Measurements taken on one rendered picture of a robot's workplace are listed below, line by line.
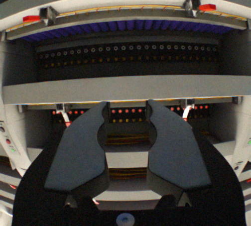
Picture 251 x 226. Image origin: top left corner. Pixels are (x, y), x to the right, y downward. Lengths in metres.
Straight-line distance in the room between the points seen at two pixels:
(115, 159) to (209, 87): 0.28
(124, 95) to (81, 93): 0.08
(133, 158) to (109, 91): 0.19
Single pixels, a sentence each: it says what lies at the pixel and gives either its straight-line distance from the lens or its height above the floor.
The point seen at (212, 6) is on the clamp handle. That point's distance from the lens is 0.25.
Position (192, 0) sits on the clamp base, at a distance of 0.31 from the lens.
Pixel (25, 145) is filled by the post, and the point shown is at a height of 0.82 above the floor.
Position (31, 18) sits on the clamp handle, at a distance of 0.26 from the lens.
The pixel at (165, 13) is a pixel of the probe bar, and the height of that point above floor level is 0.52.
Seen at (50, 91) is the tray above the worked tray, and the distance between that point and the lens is 0.34.
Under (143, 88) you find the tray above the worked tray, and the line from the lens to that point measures 0.30.
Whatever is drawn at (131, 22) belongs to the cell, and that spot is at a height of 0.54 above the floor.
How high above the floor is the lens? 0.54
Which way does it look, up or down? 27 degrees up
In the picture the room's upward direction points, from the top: 177 degrees clockwise
